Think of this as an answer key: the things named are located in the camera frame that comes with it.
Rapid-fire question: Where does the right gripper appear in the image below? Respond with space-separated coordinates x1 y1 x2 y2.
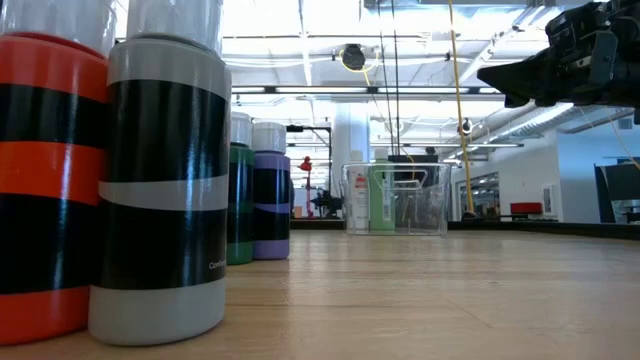
477 0 640 109

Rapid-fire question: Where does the clear plastic bin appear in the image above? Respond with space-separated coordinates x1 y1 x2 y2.
340 161 452 237

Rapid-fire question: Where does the purple and black paint bottle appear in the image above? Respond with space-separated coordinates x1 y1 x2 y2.
251 121 293 261

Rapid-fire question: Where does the green and black paint bottle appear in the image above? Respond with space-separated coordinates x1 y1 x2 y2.
227 111 256 266

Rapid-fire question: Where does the grey and black paint bottle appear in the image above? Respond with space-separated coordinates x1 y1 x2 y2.
88 0 234 348

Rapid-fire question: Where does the red and black paint bottle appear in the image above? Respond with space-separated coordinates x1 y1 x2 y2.
0 0 117 347

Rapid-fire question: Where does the red sofa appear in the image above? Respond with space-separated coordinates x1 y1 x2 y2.
509 201 544 216

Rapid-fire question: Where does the black panel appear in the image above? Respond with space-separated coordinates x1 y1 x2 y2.
593 162 640 225

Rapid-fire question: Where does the white round pillar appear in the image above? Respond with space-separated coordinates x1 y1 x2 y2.
331 104 372 166

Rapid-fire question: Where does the red object on pole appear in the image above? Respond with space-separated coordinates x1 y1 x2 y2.
298 155 314 219

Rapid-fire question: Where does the black metal stand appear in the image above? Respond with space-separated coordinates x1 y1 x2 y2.
285 122 334 221

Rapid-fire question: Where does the silver ventilation duct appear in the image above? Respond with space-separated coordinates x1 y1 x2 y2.
487 102 640 144

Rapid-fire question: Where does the white wall frame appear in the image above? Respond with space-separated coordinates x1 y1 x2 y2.
542 183 557 215

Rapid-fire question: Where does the black aluminium table frame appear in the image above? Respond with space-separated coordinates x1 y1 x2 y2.
289 217 640 241

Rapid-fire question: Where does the black ceiling cable reel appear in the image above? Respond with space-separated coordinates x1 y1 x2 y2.
341 43 367 72

